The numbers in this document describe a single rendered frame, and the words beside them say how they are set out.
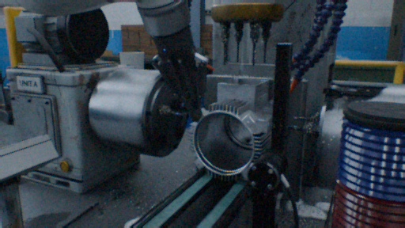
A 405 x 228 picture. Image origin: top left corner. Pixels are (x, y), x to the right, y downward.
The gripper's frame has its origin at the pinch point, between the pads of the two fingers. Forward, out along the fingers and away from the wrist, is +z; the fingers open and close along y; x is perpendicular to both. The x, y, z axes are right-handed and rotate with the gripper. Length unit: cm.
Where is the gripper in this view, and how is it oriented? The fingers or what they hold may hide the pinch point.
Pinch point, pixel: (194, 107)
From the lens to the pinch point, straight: 76.1
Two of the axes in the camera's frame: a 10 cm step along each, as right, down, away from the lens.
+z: 2.2, 7.4, 6.4
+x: -3.9, 6.7, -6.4
